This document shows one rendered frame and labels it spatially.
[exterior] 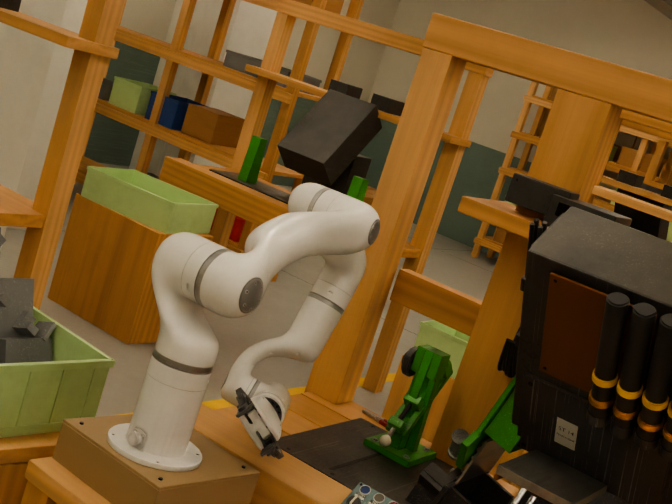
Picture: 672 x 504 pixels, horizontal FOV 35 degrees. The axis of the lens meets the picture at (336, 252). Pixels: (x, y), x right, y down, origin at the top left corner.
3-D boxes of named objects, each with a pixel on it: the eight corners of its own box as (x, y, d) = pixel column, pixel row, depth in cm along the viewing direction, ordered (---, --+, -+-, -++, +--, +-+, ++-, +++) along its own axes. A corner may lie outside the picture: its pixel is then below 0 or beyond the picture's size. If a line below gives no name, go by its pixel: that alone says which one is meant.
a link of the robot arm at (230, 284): (168, 303, 201) (231, 336, 193) (169, 248, 196) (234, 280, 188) (329, 225, 238) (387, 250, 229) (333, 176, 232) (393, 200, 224)
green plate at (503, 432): (493, 473, 218) (550, 394, 212) (464, 446, 222) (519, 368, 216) (514, 464, 228) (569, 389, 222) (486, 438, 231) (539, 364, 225)
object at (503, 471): (568, 519, 191) (574, 504, 191) (492, 478, 199) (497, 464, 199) (630, 481, 225) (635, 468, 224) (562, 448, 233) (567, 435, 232)
